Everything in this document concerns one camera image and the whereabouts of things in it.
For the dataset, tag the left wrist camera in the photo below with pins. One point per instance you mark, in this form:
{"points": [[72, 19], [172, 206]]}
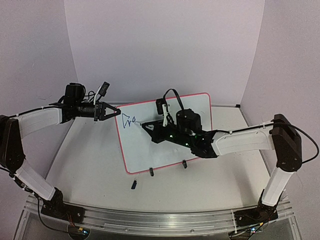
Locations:
{"points": [[101, 92]]}

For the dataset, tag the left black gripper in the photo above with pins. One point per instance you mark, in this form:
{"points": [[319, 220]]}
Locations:
{"points": [[102, 107]]}

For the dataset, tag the base circuit board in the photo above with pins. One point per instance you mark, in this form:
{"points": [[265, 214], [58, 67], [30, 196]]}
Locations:
{"points": [[77, 231], [247, 231]]}

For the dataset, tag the white marker pen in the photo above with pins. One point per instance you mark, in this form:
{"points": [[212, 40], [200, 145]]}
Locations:
{"points": [[137, 123]]}

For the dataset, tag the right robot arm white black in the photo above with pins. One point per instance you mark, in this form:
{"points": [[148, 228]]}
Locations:
{"points": [[277, 135]]}

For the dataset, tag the pink framed whiteboard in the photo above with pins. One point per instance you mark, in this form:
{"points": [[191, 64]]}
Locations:
{"points": [[139, 153]]}

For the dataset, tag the black stand foot right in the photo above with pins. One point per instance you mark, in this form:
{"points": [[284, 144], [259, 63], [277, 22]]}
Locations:
{"points": [[184, 163]]}

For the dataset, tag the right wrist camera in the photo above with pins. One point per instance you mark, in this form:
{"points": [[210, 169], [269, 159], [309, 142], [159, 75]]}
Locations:
{"points": [[163, 109]]}

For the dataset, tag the aluminium front rail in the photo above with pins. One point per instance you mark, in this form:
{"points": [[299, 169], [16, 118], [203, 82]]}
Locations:
{"points": [[103, 221]]}

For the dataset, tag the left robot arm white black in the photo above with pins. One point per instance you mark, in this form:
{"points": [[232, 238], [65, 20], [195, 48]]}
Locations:
{"points": [[14, 128]]}

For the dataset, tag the dark blue marker cap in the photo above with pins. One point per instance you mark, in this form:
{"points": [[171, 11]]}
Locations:
{"points": [[134, 184]]}

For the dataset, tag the right base circuit board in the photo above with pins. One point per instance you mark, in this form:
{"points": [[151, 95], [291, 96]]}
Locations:
{"points": [[247, 231]]}

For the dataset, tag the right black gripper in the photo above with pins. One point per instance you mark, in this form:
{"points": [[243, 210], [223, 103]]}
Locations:
{"points": [[160, 132]]}

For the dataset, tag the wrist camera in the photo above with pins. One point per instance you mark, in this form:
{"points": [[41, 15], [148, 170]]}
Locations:
{"points": [[101, 92], [163, 109]]}

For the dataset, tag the left base circuit board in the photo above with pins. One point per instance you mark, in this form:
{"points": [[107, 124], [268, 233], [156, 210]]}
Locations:
{"points": [[77, 231]]}

